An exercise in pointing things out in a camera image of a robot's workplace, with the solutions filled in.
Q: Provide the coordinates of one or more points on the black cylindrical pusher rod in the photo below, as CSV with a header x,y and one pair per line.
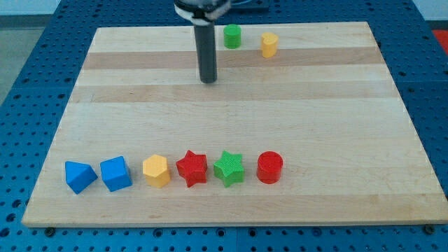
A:
x,y
206,52

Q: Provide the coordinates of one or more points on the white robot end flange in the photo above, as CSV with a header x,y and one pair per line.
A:
x,y
202,12

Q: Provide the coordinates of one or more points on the green cylinder block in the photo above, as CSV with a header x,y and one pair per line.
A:
x,y
232,36

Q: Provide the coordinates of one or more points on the yellow heart block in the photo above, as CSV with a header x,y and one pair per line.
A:
x,y
269,44

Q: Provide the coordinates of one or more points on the red star block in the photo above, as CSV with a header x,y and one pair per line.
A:
x,y
193,168

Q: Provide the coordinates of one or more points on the wooden board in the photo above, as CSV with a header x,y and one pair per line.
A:
x,y
326,102

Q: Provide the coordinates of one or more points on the green star block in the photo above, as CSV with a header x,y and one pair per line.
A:
x,y
229,169

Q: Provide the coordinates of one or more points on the yellow hexagon block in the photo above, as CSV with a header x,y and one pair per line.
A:
x,y
156,171

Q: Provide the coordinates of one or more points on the red cylinder block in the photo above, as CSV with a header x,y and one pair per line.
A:
x,y
270,165

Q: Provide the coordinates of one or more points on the blue cube block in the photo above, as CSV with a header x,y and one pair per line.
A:
x,y
115,173

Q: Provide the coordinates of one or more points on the blue triangle block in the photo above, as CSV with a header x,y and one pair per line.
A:
x,y
79,176

